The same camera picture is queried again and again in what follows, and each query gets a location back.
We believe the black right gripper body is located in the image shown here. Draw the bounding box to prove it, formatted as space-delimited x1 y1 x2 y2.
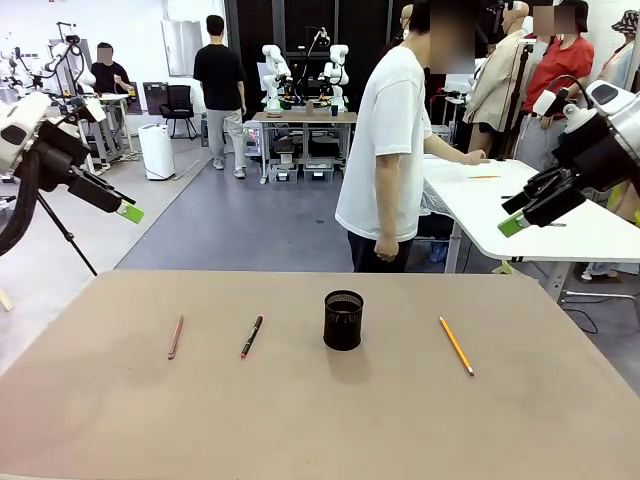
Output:
552 118 626 194

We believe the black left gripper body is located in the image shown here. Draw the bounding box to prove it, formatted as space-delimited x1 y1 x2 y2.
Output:
14 117 93 194

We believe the yellow pencil pink eraser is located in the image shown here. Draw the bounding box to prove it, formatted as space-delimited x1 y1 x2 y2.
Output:
439 316 476 377

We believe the black red pen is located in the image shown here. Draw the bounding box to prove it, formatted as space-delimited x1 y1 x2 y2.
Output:
240 314 264 360

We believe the person left forearm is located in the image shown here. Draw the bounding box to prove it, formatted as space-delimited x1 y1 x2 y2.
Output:
424 132 467 165

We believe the person right forearm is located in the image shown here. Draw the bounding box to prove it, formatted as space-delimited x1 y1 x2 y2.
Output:
373 153 402 241

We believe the black mesh pen holder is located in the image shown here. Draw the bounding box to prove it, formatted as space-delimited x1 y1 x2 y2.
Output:
323 289 365 352

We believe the person right hand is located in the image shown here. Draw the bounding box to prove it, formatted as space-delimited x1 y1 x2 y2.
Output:
374 234 400 263

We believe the white air purifier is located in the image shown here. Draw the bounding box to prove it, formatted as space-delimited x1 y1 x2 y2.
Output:
138 123 176 181

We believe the black light stand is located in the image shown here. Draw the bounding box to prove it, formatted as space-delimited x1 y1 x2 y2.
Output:
499 39 532 161

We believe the man in black at desk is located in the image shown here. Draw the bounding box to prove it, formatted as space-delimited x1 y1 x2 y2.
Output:
89 42 136 96

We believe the dark purple screen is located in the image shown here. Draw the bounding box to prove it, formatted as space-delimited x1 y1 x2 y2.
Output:
142 82 169 116

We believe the clear plastic sheet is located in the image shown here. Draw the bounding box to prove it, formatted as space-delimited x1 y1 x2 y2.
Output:
422 179 454 219

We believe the black office chair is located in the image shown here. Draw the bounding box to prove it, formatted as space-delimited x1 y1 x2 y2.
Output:
159 84 199 140

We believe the mannequin in beige coat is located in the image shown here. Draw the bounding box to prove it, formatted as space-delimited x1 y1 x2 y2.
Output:
462 0 531 161

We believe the mannequin with bucket hat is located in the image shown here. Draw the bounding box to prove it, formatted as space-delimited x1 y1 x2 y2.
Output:
597 9 640 94

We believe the computer with coloured lights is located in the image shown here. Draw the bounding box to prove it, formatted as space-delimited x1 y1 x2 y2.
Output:
243 122 264 159

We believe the standing man black shirt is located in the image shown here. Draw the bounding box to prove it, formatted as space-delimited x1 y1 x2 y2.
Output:
193 14 249 180

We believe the person in white T-shirt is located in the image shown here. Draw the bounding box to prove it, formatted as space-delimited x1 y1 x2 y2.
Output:
334 0 476 274

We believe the grey storage bin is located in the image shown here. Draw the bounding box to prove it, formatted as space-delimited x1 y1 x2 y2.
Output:
269 159 301 184
303 159 336 184

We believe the wooden background robot table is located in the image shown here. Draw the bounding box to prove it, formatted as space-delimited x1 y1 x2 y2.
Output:
251 110 359 185

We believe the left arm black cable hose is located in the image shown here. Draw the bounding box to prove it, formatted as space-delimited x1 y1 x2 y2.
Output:
0 149 44 257

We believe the black camera tripod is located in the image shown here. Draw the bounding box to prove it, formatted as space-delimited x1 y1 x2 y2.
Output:
35 192 99 277

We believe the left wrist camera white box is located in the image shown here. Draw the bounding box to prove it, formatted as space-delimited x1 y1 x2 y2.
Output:
74 97 108 125

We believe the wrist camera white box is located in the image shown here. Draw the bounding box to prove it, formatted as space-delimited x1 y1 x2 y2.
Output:
532 87 571 119
74 97 108 125

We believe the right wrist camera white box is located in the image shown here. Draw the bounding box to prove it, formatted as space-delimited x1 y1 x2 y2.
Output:
532 87 571 119

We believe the white robot with black cables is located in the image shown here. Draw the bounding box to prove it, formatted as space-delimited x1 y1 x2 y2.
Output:
42 22 96 96

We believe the silver wall panel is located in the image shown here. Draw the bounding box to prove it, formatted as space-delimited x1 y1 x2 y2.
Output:
160 19 206 79

